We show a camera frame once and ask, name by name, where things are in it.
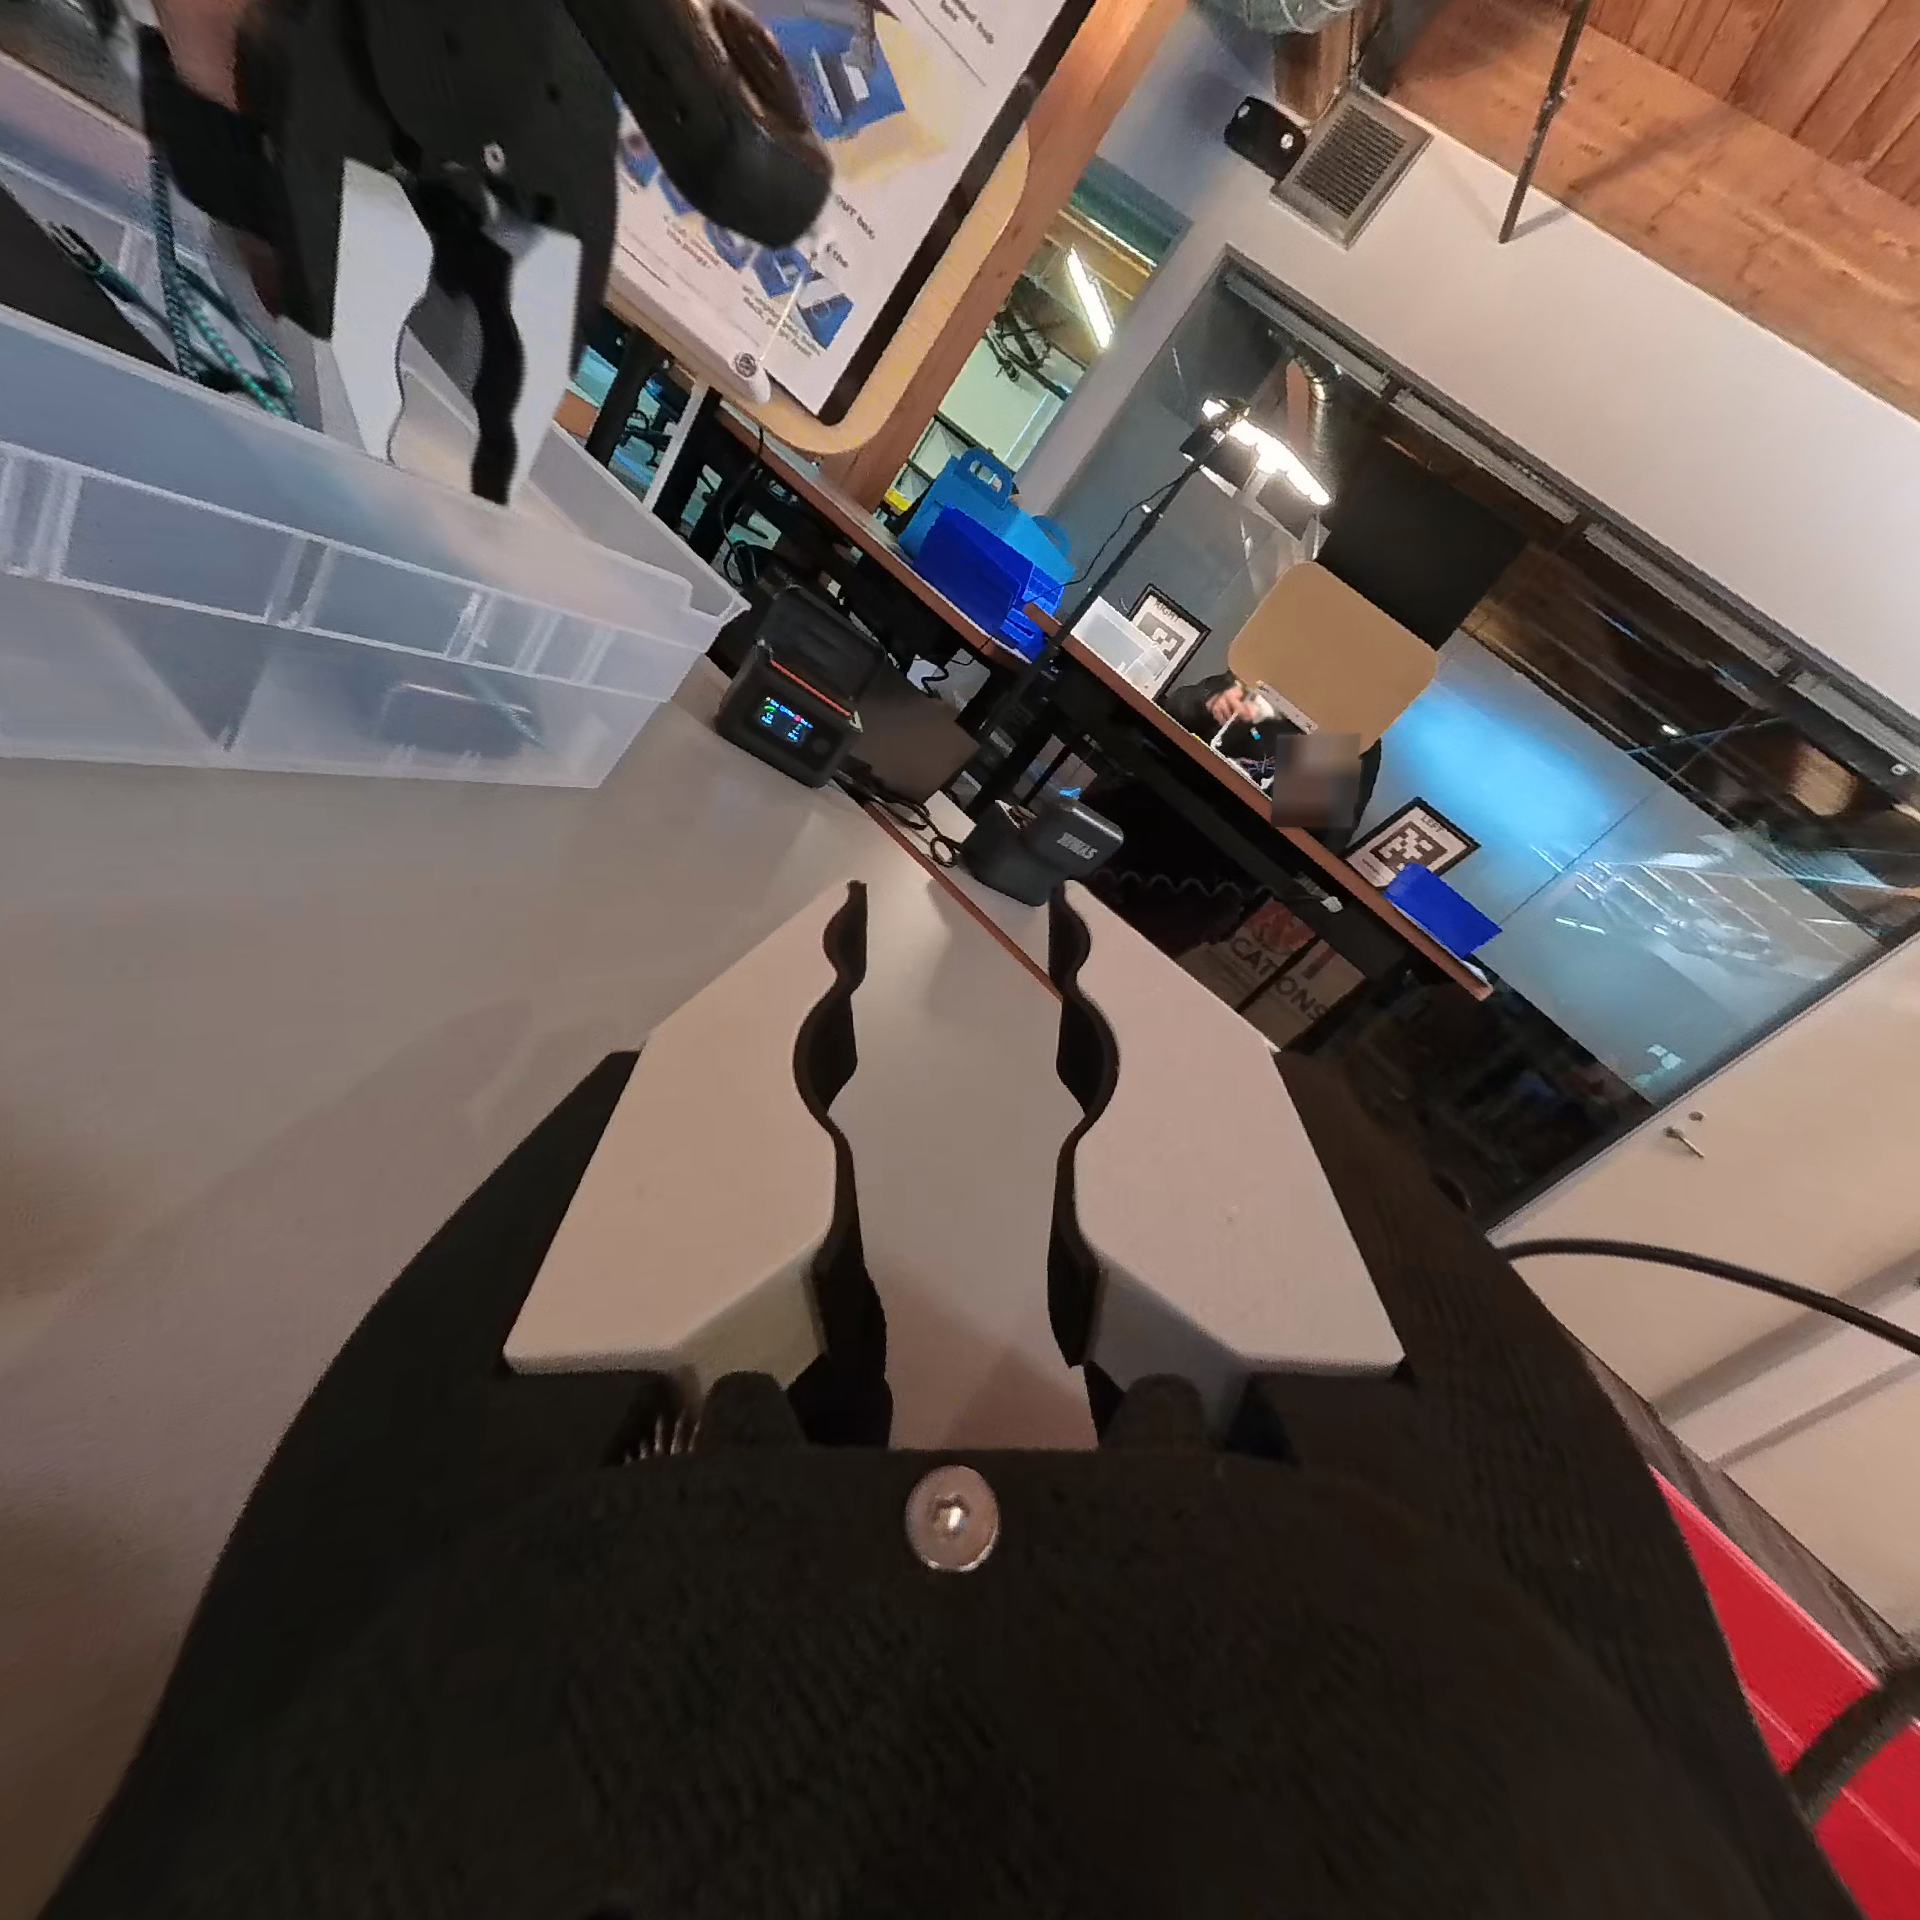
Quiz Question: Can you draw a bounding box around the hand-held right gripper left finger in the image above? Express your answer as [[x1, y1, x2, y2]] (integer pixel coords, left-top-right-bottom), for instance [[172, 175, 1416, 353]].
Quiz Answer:
[[499, 880, 899, 1453]]

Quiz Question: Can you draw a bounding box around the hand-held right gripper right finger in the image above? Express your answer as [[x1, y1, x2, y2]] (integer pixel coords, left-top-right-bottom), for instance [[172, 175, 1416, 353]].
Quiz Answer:
[[1042, 880, 1412, 1449]]

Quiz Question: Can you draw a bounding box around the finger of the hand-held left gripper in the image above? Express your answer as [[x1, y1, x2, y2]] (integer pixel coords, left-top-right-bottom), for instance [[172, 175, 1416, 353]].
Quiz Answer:
[[328, 153, 441, 464], [428, 200, 588, 507]]

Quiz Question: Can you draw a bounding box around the black usb cable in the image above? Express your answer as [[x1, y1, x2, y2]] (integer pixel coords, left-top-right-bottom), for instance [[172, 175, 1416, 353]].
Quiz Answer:
[[1786, 1650, 1920, 1835]]

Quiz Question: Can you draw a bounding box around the cardboard box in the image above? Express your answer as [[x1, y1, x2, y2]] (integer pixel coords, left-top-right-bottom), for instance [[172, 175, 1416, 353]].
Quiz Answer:
[[1185, 895, 1345, 1051]]

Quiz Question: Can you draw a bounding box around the clear plastic bin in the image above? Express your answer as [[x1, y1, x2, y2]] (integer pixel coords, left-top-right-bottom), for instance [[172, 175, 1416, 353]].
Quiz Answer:
[[0, 45, 325, 430], [0, 306, 748, 793]]

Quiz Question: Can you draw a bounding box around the wooden desk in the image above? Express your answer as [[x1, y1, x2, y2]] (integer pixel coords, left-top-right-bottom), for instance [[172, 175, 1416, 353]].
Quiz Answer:
[[1026, 599, 1503, 1007], [720, 403, 1051, 663]]

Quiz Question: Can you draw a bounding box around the blue plastic bin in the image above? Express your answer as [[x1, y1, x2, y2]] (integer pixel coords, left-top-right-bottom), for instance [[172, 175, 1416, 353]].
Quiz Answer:
[[1380, 862, 1503, 961]]

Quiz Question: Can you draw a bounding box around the framed marker sign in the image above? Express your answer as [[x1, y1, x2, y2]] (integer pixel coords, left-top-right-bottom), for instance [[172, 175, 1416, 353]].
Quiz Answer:
[[1123, 584, 1211, 698], [1343, 799, 1482, 903]]

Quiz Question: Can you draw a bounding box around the black power station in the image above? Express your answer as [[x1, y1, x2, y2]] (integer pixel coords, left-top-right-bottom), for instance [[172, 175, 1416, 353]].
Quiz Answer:
[[960, 795, 1128, 905]]

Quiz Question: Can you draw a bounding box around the power station with lit display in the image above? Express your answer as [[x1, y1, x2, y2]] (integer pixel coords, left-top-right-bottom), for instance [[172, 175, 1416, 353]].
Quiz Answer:
[[717, 589, 889, 793]]

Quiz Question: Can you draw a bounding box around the stack of blue bins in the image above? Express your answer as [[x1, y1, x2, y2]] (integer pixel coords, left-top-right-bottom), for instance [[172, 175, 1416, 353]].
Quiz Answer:
[[896, 447, 1075, 663]]

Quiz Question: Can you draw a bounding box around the grey box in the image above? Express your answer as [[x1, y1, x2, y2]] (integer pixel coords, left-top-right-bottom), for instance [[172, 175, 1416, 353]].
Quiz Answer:
[[848, 666, 985, 803]]

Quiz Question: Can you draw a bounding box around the clear plastic box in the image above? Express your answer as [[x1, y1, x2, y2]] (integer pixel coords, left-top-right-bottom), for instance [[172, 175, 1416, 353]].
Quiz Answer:
[[1072, 597, 1169, 694]]

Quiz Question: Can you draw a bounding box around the red plastic bin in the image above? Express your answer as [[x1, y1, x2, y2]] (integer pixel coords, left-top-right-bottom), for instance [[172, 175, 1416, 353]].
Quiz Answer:
[[1651, 1466, 1920, 1920]]

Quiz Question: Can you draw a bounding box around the black light stand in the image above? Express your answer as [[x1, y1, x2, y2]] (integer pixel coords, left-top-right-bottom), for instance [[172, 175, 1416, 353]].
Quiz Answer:
[[1050, 393, 1337, 670]]

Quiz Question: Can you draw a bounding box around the teal braided cord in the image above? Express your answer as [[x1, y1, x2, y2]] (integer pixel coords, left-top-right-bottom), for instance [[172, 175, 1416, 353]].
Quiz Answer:
[[47, 150, 303, 424]]

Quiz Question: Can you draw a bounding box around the thin black cable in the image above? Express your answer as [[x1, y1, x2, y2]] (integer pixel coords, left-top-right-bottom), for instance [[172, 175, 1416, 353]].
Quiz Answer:
[[1499, 1237, 1920, 1359]]

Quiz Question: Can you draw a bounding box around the wall poster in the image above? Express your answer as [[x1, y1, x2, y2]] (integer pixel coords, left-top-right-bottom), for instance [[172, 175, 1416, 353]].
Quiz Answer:
[[599, 0, 1105, 423]]

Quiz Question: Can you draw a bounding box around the black floor cord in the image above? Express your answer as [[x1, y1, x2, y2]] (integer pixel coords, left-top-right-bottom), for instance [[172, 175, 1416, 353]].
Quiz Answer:
[[856, 779, 969, 873]]

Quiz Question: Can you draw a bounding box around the wooden poster frame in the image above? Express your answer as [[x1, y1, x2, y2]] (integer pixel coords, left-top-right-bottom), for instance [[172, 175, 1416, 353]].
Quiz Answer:
[[720, 0, 1186, 458]]

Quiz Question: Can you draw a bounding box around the wall vent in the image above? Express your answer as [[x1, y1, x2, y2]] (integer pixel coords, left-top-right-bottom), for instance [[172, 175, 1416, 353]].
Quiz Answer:
[[1272, 81, 1434, 248]]

